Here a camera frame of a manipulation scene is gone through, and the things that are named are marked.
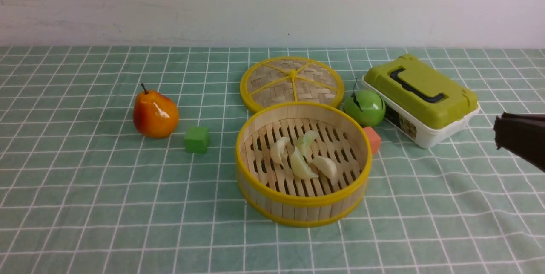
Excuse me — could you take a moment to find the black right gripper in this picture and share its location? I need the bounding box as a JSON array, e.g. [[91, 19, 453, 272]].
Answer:
[[493, 112, 545, 172]]

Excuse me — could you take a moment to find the cream dumpling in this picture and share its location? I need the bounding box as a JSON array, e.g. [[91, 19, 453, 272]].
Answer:
[[311, 156, 339, 183], [290, 147, 319, 179], [270, 136, 291, 164]]

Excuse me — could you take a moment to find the pale green dumpling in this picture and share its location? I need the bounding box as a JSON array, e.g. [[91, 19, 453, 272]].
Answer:
[[296, 130, 320, 160]]

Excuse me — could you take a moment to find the woven bamboo steamer lid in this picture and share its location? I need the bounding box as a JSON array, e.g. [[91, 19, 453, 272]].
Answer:
[[239, 56, 345, 113]]

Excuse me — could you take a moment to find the bamboo steamer tray yellow rim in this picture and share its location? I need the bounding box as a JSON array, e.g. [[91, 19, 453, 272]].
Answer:
[[234, 102, 373, 227]]

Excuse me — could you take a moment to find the green lidded white box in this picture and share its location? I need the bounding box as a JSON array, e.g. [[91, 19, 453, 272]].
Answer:
[[362, 53, 480, 149]]

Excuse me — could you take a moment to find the orange foam cube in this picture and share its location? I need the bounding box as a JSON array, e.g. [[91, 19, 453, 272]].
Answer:
[[363, 127, 382, 154]]

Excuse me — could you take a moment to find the green toy apple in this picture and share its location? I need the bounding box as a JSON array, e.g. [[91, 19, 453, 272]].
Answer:
[[342, 80, 387, 127]]

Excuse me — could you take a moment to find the green foam cube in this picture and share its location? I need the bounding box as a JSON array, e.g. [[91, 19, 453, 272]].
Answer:
[[184, 126, 210, 154]]

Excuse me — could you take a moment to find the orange red toy pear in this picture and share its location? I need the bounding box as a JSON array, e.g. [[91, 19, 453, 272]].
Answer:
[[132, 83, 179, 139]]

